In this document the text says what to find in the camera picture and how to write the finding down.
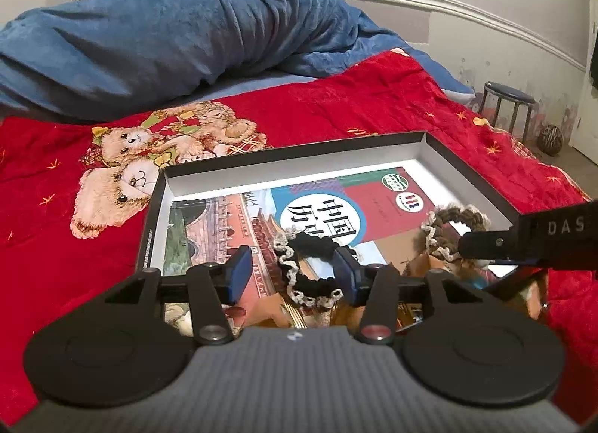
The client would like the white door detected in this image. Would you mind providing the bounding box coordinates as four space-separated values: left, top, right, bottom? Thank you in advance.
567 28 598 165

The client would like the black shallow cardboard box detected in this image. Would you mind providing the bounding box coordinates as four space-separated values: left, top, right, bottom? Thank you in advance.
135 130 545 322

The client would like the colourful illustrated book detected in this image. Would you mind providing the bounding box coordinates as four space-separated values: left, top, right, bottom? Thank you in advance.
163 159 468 305

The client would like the dark metal stool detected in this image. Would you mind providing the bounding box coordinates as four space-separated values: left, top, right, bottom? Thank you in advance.
477 82 538 140

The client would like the brown scrunchie with cream trim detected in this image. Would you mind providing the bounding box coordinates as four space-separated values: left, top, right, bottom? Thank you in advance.
420 204 493 265

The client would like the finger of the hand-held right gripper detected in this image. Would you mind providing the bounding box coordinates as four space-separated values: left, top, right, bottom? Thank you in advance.
458 225 519 268

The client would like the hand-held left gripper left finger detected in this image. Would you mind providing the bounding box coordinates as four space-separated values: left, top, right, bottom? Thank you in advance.
105 245 253 345

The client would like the black scrunchie with cream trim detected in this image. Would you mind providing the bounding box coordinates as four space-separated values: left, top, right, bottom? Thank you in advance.
275 226 360 310

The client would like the red bear printed blanket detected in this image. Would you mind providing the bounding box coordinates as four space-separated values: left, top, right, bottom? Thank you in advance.
0 50 598 424

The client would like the brown patterned ball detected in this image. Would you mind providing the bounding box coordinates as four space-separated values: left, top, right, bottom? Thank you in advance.
537 123 565 151

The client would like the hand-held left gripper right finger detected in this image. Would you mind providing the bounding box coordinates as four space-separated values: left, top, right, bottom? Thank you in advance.
333 246 487 345

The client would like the blue plush duvet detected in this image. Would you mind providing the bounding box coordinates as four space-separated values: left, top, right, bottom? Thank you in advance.
0 0 414 123

